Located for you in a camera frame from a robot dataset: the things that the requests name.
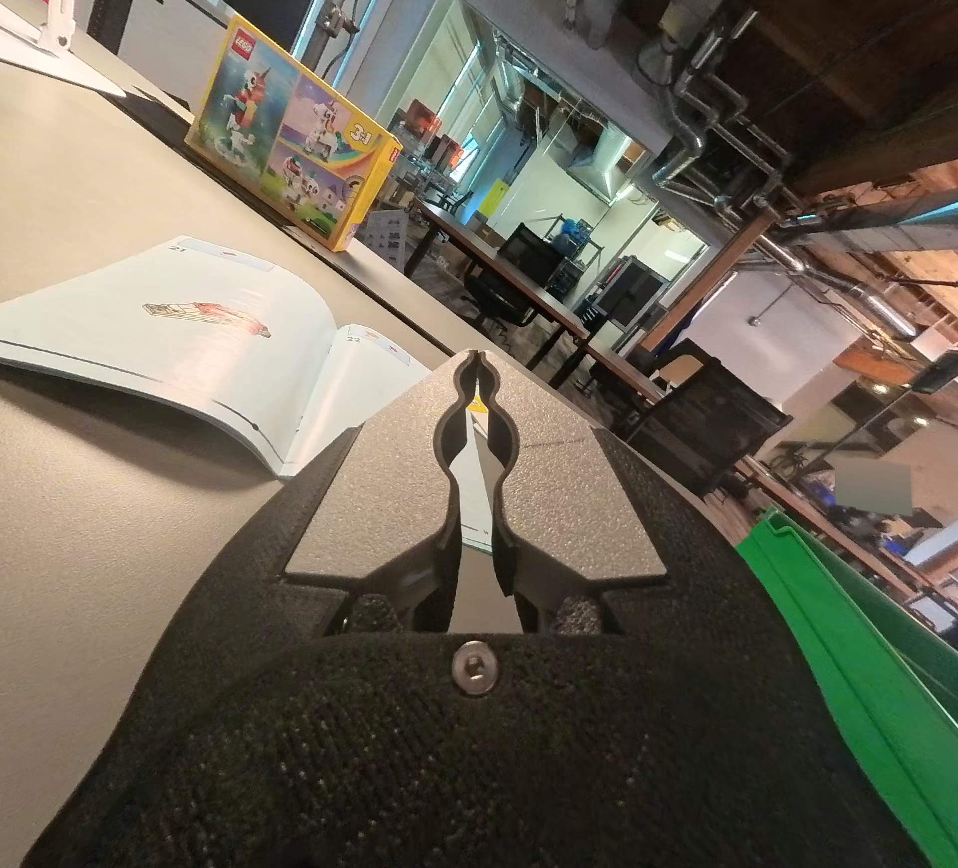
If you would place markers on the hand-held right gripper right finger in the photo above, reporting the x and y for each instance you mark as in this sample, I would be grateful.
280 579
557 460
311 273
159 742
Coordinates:
576 494

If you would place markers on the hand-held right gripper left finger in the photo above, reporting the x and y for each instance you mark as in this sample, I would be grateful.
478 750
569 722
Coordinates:
374 494

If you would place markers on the green plastic bin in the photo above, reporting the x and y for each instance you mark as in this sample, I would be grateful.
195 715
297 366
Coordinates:
861 658

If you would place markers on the yellow lego box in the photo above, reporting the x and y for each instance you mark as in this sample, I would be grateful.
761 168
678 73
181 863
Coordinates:
284 135

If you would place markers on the black mesh office chair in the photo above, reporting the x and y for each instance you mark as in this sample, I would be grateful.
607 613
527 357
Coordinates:
711 419

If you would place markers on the brown wooden desk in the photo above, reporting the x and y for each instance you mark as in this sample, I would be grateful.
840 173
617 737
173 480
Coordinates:
509 266

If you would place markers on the open instruction booklet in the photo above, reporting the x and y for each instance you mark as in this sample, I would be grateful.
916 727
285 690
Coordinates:
187 329

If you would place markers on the silver extraction hood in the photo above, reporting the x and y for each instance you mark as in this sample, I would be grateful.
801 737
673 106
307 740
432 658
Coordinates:
599 161

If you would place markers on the metal ceiling pipes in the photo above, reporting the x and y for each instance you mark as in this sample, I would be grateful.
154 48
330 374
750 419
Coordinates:
703 135

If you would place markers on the silver spiral ventilation duct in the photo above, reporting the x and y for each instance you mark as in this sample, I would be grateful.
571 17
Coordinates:
846 292

